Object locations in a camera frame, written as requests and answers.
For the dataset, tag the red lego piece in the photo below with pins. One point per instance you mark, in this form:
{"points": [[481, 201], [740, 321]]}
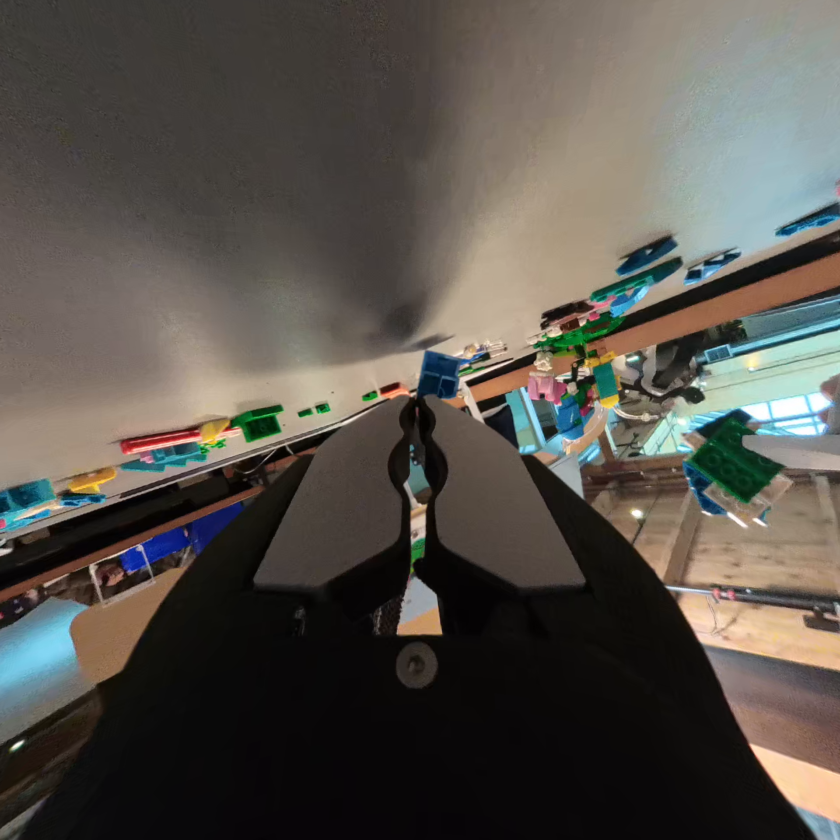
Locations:
{"points": [[392, 390]]}

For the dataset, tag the teal lego piece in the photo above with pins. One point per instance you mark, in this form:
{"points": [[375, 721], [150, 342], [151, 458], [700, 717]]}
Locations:
{"points": [[640, 279]]}

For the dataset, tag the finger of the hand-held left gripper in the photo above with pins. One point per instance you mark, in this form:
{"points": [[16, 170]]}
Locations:
{"points": [[800, 453]]}

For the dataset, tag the green lego base with flowers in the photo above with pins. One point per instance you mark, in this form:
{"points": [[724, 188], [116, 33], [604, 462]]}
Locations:
{"points": [[577, 341]]}

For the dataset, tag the teal lego brick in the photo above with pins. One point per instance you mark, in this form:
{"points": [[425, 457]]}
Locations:
{"points": [[29, 495]]}

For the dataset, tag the blue and white lego slope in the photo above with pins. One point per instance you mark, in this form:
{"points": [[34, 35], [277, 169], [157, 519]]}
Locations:
{"points": [[712, 266]]}

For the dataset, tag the green lego brick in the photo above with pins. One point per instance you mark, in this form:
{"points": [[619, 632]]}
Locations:
{"points": [[259, 423]]}

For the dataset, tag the long blue lego plate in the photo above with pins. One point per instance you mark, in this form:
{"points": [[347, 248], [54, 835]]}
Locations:
{"points": [[810, 221]]}

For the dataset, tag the red lego rod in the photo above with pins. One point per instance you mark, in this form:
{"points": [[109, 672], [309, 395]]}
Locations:
{"points": [[161, 442]]}

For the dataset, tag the yellow lego piece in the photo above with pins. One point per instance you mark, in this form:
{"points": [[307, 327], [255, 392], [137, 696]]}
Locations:
{"points": [[92, 480], [215, 430]]}

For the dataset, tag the multicoloured lego model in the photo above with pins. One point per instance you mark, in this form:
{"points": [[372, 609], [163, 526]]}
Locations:
{"points": [[732, 463]]}

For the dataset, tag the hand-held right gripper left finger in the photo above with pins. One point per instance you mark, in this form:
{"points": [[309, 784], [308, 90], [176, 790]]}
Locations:
{"points": [[341, 505]]}

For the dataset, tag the blue wedge lego plate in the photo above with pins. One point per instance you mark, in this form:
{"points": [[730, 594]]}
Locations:
{"points": [[646, 256]]}

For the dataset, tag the blue storage bin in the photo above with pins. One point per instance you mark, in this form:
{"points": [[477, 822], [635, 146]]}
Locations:
{"points": [[164, 544]]}

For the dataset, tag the blue hollow lego brick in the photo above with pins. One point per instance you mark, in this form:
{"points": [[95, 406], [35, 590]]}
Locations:
{"points": [[438, 374]]}

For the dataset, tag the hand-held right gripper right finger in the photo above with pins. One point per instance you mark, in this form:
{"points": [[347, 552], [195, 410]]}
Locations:
{"points": [[499, 518]]}

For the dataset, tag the black tripod rod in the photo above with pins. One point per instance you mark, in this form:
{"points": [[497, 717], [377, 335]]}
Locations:
{"points": [[768, 598]]}

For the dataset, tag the teal lego plate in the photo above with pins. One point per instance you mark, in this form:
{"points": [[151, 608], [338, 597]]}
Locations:
{"points": [[167, 456]]}

